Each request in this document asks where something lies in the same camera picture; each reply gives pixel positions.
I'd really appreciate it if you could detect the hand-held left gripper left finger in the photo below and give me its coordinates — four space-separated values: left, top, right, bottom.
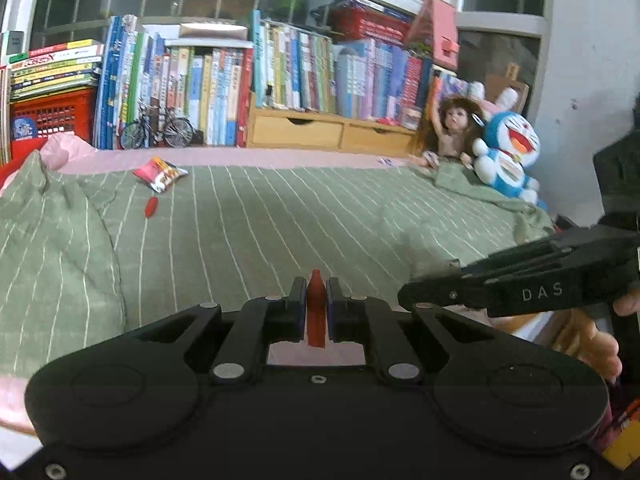
122 276 308 386

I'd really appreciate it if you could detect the blue cat plush toy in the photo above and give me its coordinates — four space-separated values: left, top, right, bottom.
472 110 548 211

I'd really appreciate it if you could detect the yellow packet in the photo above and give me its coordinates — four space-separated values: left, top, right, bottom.
602 422 640 472

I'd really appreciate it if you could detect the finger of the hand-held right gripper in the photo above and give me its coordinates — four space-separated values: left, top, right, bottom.
460 225 640 278
398 257 576 311

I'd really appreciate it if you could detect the row of large picture books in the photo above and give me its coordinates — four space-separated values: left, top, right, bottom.
94 14 253 150

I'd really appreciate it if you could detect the small wooden easel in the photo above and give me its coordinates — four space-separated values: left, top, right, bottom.
487 62 531 116

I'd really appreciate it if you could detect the grey flat box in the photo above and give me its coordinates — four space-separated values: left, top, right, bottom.
164 22 256 51

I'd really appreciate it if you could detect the wooden drawer box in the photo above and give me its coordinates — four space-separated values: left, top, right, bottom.
246 92 426 158

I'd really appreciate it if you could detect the green and pink blanket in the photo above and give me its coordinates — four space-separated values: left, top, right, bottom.
0 132 566 433

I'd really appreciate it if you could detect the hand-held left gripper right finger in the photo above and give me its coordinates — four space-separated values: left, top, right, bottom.
326 276 511 386

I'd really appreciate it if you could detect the brown-haired doll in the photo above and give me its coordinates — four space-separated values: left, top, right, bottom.
410 94 488 176

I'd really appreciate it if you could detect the red plastic crate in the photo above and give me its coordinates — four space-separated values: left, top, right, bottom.
9 87 96 146

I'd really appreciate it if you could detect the person's right hand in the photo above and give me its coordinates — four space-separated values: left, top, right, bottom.
550 292 640 383

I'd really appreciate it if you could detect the stack of flat books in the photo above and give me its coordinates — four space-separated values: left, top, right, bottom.
0 39 106 103

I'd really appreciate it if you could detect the row of colourful slim books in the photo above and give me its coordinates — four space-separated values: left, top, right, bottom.
250 9 436 122

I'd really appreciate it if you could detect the red snack packet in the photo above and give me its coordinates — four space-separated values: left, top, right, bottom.
132 156 190 194

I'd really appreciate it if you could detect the pink toy house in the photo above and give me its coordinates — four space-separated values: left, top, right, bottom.
405 0 461 72

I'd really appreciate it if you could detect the pink white rabbit plush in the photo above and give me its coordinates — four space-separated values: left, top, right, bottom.
467 81 518 121

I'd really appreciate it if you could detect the miniature bicycle model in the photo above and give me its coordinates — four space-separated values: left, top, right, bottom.
119 102 196 151

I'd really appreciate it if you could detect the green striped blanket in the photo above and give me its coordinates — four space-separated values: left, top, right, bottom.
0 150 556 378

